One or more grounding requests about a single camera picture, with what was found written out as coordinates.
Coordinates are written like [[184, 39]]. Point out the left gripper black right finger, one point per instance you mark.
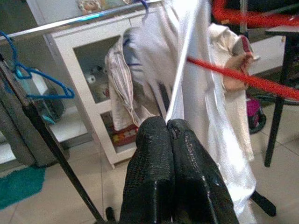
[[198, 191]]

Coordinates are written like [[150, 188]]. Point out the cream jacket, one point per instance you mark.
[[224, 37]]

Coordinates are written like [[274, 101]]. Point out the white low drawer unit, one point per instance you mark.
[[268, 53]]

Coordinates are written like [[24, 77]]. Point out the white glass door cabinet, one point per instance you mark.
[[98, 30]]

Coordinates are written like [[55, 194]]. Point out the black clothes rack silver rail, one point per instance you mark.
[[70, 22]]

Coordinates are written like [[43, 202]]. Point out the white striped shirt blue lining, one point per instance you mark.
[[119, 81]]

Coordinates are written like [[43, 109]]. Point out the red printed box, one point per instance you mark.
[[123, 137]]

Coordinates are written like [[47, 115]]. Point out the white table black legs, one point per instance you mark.
[[275, 128]]

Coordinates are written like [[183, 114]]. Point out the pink plastic object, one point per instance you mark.
[[253, 109]]

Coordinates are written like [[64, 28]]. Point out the white T-shirt black print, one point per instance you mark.
[[198, 116]]

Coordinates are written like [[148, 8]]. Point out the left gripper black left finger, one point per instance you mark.
[[149, 175]]

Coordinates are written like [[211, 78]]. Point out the teal floor mat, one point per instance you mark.
[[18, 186]]

